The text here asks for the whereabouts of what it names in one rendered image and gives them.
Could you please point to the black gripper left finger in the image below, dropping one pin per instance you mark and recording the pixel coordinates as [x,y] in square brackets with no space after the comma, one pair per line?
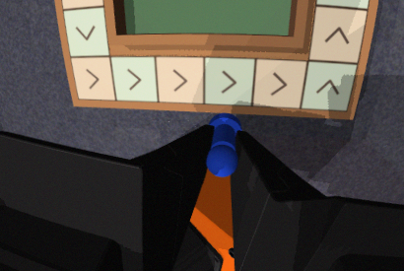
[144,204]

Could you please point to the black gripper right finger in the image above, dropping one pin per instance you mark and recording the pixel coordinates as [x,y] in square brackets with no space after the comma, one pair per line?
[281,223]

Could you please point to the blue pawn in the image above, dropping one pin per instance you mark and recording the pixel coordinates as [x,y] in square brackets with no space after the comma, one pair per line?
[222,158]

